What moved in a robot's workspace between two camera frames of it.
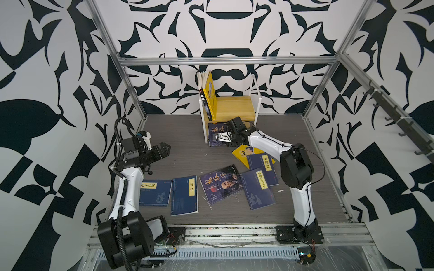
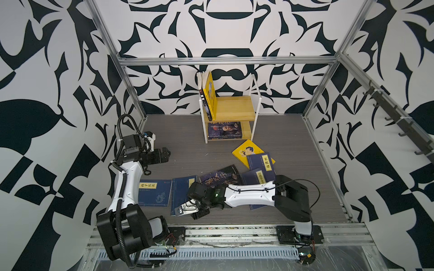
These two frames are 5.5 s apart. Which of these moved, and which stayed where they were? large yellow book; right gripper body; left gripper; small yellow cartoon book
Moved: right gripper body
Stayed: small yellow cartoon book; large yellow book; left gripper
